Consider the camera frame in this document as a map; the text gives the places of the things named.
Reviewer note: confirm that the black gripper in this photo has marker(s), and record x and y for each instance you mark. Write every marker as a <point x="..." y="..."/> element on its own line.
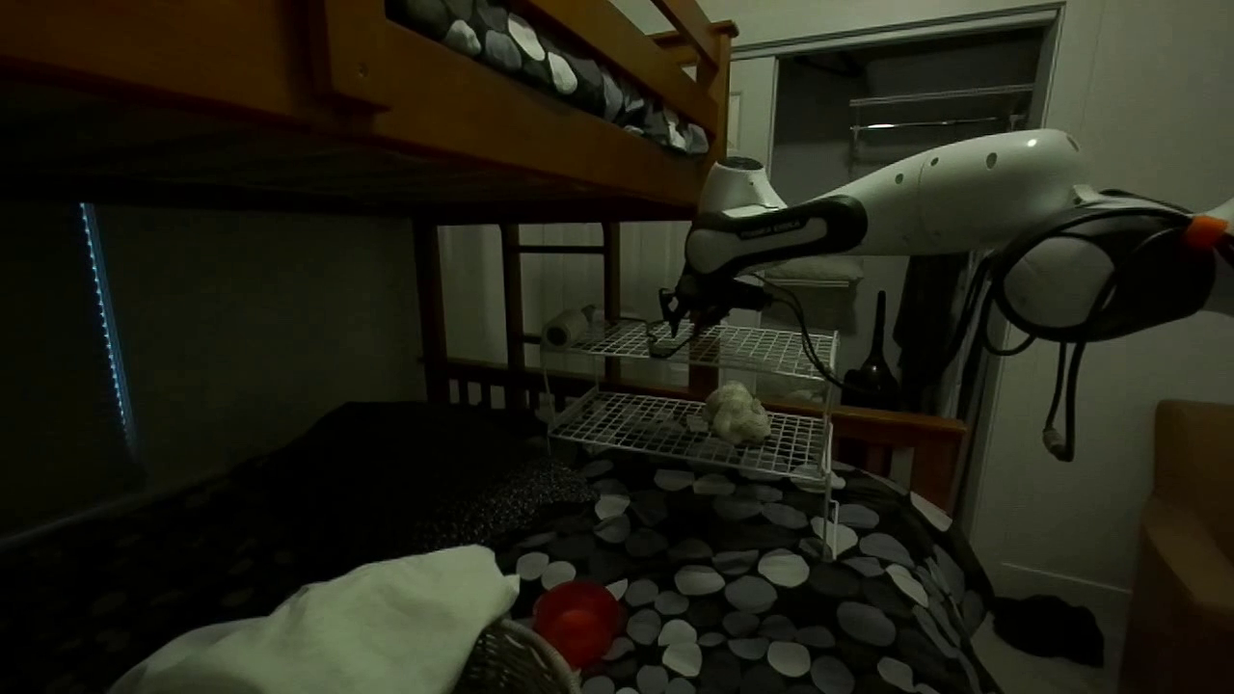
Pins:
<point x="720" y="293"/>

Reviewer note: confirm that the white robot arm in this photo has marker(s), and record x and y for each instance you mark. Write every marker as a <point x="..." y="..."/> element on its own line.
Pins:
<point x="950" y="194"/>

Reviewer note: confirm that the beige plush toy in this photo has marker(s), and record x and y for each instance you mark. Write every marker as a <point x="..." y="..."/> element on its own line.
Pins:
<point x="737" y="415"/>

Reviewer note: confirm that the small white plush object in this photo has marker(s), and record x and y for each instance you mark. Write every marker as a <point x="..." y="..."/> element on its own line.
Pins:
<point x="571" y="329"/>

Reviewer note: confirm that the pebble pattern duvet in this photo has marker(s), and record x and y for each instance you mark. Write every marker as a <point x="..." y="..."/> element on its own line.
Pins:
<point x="774" y="581"/>
<point x="541" y="61"/>

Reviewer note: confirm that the red bowl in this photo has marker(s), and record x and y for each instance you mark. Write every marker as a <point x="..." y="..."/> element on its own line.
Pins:
<point x="579" y="622"/>

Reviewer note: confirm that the closet shelf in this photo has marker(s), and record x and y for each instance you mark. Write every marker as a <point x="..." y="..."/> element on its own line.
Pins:
<point x="937" y="101"/>

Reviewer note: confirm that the white pillow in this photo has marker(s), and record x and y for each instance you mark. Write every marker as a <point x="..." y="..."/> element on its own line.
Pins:
<point x="360" y="622"/>

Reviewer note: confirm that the dark clothing pile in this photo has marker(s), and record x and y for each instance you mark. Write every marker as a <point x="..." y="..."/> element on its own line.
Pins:
<point x="1045" y="629"/>

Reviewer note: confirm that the window blind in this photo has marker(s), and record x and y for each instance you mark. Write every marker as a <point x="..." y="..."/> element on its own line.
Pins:
<point x="111" y="332"/>

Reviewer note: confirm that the wooden bunk bed frame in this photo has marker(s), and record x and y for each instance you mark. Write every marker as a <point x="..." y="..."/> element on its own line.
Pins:
<point x="514" y="140"/>

